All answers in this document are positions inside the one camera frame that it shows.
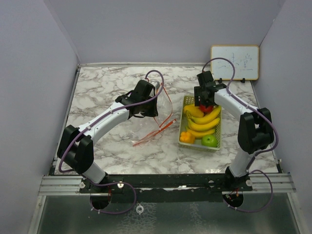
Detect red toy apple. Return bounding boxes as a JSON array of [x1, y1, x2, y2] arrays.
[[199, 104, 214, 114]]

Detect clear orange-zip bag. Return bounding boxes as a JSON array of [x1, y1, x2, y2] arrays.
[[130, 88, 176, 146]]

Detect green toy apple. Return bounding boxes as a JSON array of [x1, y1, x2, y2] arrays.
[[201, 135, 218, 148]]

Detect orange toy bell pepper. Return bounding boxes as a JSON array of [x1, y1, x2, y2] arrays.
[[179, 132, 195, 144]]

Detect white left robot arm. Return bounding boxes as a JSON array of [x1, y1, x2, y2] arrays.
[[57, 80, 161, 193]]

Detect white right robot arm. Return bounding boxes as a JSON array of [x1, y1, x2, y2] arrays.
[[194, 71, 277, 191]]

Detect pale green perforated basket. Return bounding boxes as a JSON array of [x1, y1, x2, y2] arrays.
[[178, 95, 222, 151]]

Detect yellow toy banana bunch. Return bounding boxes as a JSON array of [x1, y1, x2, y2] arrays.
[[185, 106, 221, 138]]

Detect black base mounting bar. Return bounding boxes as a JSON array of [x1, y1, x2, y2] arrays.
[[79, 174, 252, 203]]

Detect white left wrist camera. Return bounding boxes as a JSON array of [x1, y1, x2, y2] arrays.
[[151, 81, 160, 90]]

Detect small whiteboard with wooden frame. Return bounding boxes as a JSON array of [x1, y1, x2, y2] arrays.
[[211, 45, 259, 80]]

